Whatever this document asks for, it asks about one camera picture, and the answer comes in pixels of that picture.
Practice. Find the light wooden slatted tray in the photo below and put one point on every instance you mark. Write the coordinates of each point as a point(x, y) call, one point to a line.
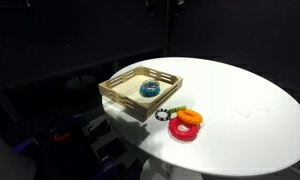
point(130, 86)

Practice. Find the round dark stool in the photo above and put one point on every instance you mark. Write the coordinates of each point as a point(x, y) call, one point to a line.
point(80, 81)

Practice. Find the orange clip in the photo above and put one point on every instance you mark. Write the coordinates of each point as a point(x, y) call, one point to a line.
point(61, 136)

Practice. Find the white table pedestal base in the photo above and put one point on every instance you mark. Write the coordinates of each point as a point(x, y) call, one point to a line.
point(160, 170)

